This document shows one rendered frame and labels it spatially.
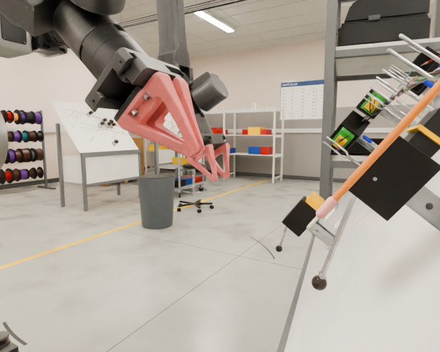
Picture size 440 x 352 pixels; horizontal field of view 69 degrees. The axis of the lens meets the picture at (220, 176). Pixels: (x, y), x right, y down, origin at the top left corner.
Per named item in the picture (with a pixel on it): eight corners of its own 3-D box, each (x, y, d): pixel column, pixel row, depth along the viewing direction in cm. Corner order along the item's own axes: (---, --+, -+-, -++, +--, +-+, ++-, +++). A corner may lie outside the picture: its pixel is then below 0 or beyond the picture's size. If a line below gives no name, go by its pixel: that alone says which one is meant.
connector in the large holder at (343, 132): (355, 135, 91) (343, 126, 92) (351, 140, 89) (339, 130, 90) (343, 147, 95) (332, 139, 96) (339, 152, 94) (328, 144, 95)
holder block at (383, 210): (380, 210, 29) (345, 181, 30) (429, 163, 27) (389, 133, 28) (387, 221, 25) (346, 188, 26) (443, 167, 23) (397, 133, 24)
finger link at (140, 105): (235, 128, 34) (180, 68, 36) (207, 128, 28) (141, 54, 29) (195, 171, 37) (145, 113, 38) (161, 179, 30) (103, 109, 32)
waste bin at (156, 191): (137, 231, 376) (135, 179, 368) (140, 221, 421) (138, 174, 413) (176, 229, 384) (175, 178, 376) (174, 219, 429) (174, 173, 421)
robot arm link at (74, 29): (93, 30, 39) (47, 37, 35) (100, -26, 34) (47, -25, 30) (127, 69, 38) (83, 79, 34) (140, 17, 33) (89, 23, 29)
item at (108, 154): (142, 198, 574) (139, 104, 552) (85, 211, 473) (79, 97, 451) (114, 193, 610) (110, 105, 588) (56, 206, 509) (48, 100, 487)
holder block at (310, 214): (303, 269, 67) (267, 237, 69) (343, 228, 63) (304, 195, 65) (300, 278, 63) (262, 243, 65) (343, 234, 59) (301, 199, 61)
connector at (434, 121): (408, 170, 27) (387, 155, 28) (452, 124, 26) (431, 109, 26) (417, 171, 24) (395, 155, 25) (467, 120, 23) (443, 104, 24)
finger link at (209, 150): (237, 171, 73) (220, 135, 74) (221, 174, 66) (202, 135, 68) (215, 184, 76) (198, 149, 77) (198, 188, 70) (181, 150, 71)
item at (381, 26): (336, 49, 121) (339, -6, 118) (336, 61, 143) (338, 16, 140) (429, 41, 111) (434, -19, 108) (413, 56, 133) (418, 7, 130)
